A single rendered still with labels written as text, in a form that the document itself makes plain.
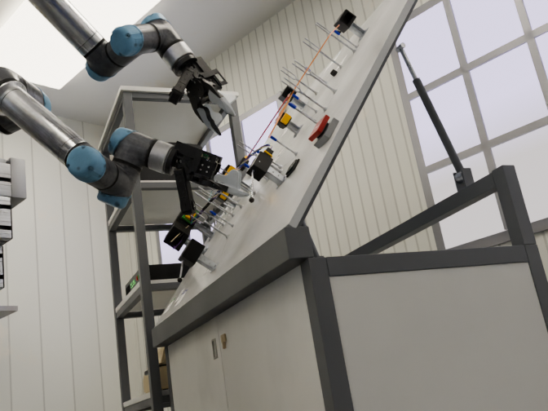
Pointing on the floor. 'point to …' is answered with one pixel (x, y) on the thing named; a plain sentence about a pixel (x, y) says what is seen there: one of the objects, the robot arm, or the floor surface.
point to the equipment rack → (140, 116)
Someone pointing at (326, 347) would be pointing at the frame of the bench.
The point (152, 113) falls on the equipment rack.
